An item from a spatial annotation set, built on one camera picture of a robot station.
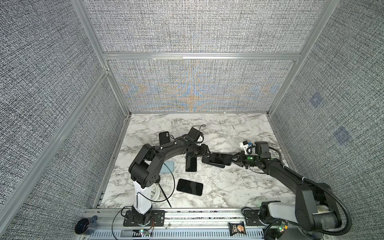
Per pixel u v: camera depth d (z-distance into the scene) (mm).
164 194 812
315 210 417
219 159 998
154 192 775
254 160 726
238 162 753
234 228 688
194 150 797
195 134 759
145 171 495
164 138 1050
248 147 801
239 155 775
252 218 740
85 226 701
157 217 737
